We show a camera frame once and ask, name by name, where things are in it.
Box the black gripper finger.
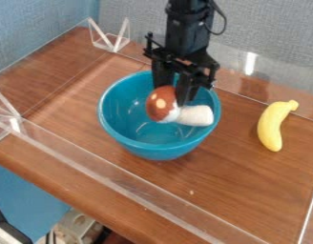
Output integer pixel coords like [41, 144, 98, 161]
[175, 72, 199, 107]
[151, 61, 174, 88]

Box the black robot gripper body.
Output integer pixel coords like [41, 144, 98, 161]
[143, 0, 222, 90]

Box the brown white plush mushroom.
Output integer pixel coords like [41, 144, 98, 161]
[144, 85, 214, 127]

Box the blue plastic bowl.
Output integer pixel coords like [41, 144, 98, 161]
[96, 71, 222, 160]

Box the clear acrylic back barrier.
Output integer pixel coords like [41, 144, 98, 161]
[119, 18, 313, 123]

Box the clear acrylic barrier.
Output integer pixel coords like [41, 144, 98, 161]
[119, 18, 313, 123]
[0, 118, 269, 244]

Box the yellow toy banana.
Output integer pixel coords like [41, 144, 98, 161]
[257, 100, 300, 152]

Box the clear acrylic front barrier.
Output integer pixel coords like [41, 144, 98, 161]
[0, 118, 269, 244]

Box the grey power strip below table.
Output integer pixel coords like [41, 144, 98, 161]
[48, 209, 104, 244]

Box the clear acrylic corner bracket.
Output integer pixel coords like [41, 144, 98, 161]
[88, 17, 130, 53]

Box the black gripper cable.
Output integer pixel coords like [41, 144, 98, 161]
[202, 0, 228, 36]

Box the clear acrylic left bracket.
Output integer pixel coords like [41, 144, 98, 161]
[0, 92, 21, 141]

